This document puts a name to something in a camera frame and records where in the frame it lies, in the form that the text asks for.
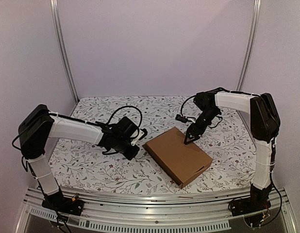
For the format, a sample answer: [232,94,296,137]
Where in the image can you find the brown cardboard box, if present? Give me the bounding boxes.
[143,127,213,188]

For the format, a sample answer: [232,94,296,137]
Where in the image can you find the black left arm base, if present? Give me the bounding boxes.
[42,192,85,216]

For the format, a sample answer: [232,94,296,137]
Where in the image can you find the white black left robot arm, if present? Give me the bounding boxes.
[12,104,148,211]

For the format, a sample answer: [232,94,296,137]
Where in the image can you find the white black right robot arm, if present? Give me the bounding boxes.
[176,87,281,212]

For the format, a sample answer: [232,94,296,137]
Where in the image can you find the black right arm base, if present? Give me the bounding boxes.
[228,193,271,216]

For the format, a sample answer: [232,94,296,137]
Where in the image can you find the floral white table mat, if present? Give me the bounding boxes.
[49,96,256,195]

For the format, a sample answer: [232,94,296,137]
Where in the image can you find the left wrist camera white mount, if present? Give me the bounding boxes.
[130,128,148,146]

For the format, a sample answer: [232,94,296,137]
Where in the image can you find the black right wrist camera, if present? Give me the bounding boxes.
[175,114,196,123]

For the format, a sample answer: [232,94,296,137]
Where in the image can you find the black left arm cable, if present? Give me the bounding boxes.
[107,105,143,129]

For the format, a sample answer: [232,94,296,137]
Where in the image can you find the aluminium front rail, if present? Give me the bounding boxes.
[16,188,299,233]

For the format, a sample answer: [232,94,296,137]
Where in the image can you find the right aluminium frame post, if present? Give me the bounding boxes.
[236,0,262,91]

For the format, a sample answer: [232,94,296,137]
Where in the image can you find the aluminium frame post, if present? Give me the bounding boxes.
[50,0,80,104]
[236,0,262,91]

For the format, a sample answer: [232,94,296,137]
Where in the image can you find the left aluminium frame post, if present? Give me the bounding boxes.
[50,0,80,104]

